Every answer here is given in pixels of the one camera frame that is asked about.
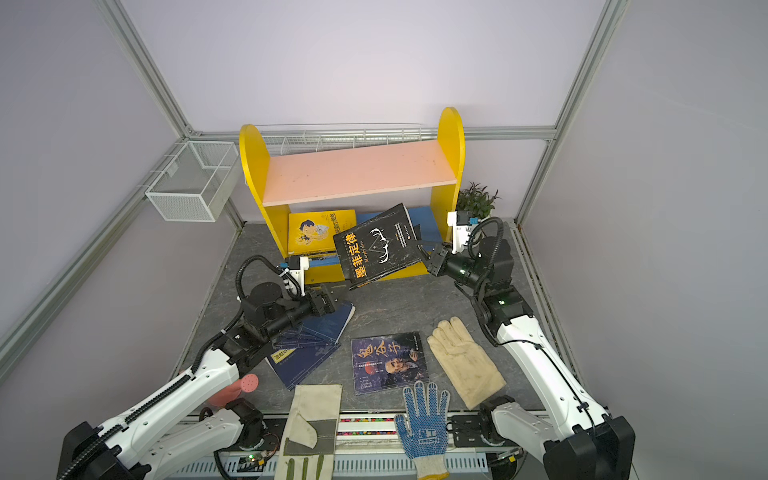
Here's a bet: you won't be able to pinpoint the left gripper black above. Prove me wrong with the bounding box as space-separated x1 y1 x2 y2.
265 280 351 341

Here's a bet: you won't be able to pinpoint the black book gold lettering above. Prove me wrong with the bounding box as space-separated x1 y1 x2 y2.
333 203 426 290

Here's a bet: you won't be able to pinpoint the blue thread-bound book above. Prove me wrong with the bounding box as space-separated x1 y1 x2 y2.
266 344 339 390
276 302 356 348

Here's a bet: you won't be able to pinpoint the purple portrait book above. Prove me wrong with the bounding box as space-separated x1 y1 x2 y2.
286 253 339 270
351 331 429 395

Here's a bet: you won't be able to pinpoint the purple portrait book front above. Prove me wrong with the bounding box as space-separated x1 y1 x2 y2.
351 331 429 395

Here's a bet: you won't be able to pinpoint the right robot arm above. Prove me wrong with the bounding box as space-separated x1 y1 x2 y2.
424 211 636 479

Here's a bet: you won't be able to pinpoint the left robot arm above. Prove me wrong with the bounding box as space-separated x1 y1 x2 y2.
57 255 346 479

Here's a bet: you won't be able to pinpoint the potted green plant white pot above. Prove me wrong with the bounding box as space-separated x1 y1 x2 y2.
456 182 500 221

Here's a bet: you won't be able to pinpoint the pink watering can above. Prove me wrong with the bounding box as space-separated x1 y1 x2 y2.
207 374 259 408

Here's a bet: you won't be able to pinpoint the yellow bookshelf pink blue shelves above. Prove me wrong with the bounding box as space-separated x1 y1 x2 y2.
239 107 466 257

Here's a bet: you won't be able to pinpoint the beige leather work glove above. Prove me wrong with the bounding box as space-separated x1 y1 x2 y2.
427 317 506 409

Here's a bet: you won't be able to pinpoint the grey green canvas glove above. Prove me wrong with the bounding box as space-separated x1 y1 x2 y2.
274 384 342 480

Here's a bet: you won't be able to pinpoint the blue dotted knit glove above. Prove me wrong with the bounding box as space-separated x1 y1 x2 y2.
395 381 451 480

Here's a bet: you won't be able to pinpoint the white wire mesh basket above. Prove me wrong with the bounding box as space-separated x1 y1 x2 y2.
145 140 242 223

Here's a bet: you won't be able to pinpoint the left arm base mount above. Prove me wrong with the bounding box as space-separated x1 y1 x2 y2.
213 418 285 479

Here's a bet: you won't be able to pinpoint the white wire rack behind shelf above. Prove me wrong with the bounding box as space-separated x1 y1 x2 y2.
260 125 438 156

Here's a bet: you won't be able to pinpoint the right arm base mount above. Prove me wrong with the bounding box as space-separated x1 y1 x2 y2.
446 412 518 448

